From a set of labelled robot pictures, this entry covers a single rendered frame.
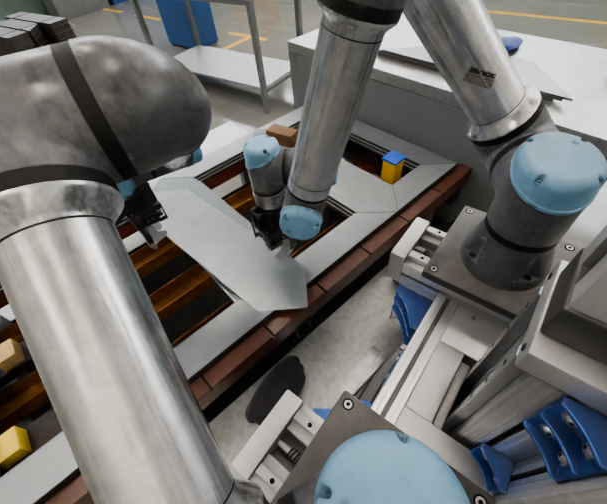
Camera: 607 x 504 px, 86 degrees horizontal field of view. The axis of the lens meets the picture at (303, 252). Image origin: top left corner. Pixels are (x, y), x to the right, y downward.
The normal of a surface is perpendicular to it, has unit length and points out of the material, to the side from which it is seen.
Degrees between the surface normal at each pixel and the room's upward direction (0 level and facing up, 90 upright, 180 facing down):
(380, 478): 8
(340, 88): 91
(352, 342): 0
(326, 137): 92
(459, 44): 91
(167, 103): 74
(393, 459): 8
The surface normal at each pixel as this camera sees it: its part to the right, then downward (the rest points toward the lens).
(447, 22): -0.15, 0.78
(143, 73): 0.66, -0.22
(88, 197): 0.91, 0.30
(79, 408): -0.15, -0.02
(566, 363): -0.08, -0.64
